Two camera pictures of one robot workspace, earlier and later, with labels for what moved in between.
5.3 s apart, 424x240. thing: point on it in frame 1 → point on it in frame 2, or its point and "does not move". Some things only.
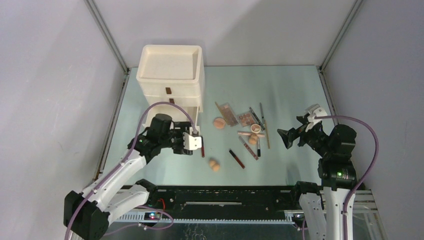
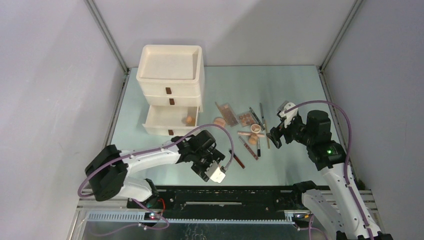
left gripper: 181,127 → 214,155
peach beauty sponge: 253,139 does not move
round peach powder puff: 219,122 does not move
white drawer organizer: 171,73 does not move
